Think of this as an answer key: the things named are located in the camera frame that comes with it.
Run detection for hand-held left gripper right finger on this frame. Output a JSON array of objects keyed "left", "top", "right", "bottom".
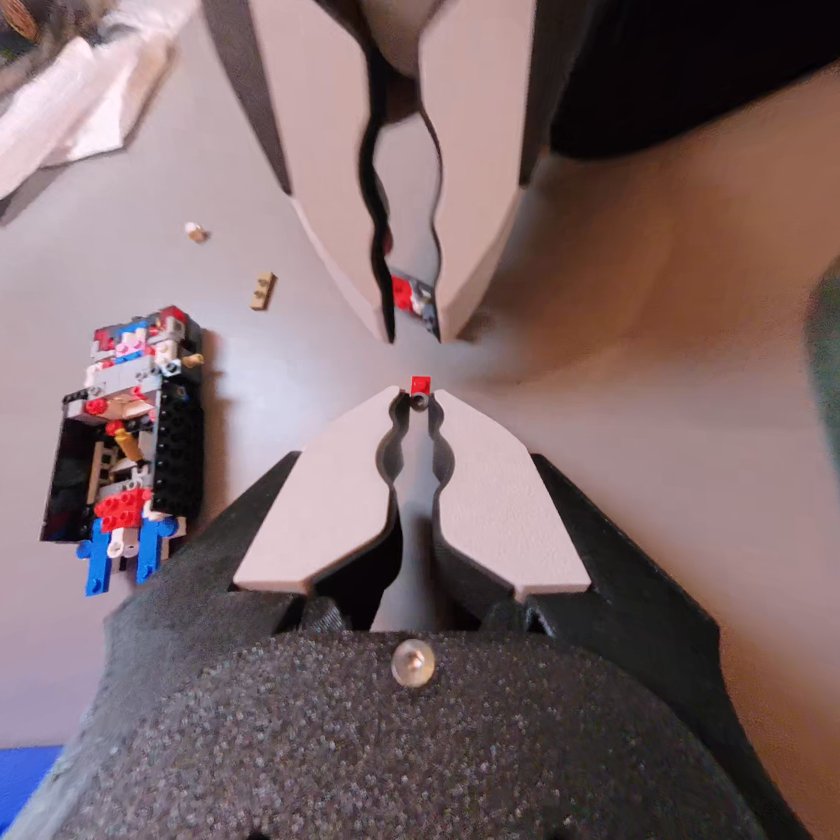
[{"left": 427, "top": 389, "right": 593, "bottom": 620}]

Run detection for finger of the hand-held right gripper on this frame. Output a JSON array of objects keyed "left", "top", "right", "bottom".
[
  {"left": 247, "top": 0, "right": 397, "bottom": 345},
  {"left": 416, "top": 0, "right": 539, "bottom": 342}
]

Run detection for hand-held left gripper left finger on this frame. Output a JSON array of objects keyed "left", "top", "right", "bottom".
[{"left": 231, "top": 386, "right": 410, "bottom": 618}]

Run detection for small red black lego piece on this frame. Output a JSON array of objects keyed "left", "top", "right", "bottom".
[{"left": 390, "top": 269, "right": 439, "bottom": 317}]

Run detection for partly built lego car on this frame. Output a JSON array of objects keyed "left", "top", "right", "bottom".
[{"left": 38, "top": 305, "right": 210, "bottom": 599}]

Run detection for blue plastic bin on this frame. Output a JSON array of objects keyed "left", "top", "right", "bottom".
[{"left": 0, "top": 745, "right": 69, "bottom": 840}]

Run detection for white paper bags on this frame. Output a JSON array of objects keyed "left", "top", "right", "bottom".
[{"left": 0, "top": 0, "right": 179, "bottom": 200}]

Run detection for person's green sweatshirt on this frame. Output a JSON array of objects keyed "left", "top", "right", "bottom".
[{"left": 802, "top": 260, "right": 840, "bottom": 463}]

